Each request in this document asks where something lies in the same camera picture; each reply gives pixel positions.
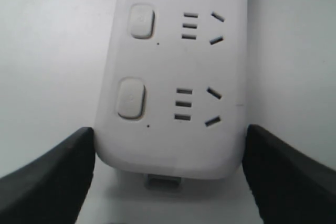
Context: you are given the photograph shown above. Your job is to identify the white five-outlet power strip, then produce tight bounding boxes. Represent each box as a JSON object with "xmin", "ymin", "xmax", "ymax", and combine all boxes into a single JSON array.
[{"xmin": 94, "ymin": 0, "xmax": 247, "ymax": 180}]

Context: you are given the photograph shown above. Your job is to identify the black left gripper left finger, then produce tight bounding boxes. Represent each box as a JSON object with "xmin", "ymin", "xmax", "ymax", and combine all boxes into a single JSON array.
[{"xmin": 1, "ymin": 127, "xmax": 95, "ymax": 223}]

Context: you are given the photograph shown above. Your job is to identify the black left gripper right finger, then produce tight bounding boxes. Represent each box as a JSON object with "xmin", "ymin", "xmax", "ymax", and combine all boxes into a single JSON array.
[{"xmin": 242, "ymin": 124, "xmax": 335, "ymax": 223}]

